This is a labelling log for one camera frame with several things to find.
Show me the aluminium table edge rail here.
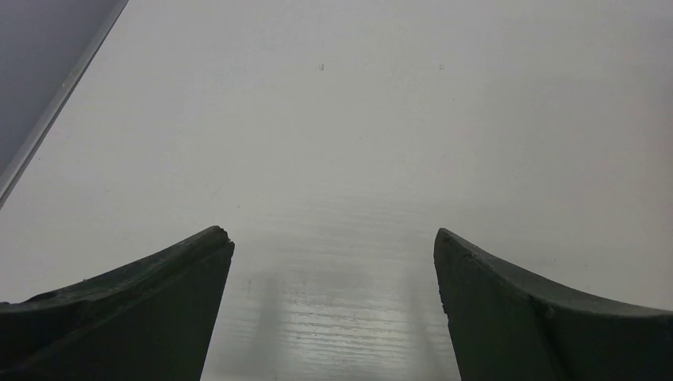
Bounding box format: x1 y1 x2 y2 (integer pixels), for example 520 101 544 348
1 1 127 201

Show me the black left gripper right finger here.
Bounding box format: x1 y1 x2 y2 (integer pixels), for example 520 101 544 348
433 229 672 380

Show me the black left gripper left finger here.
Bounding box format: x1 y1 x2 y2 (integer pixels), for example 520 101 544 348
1 226 235 380

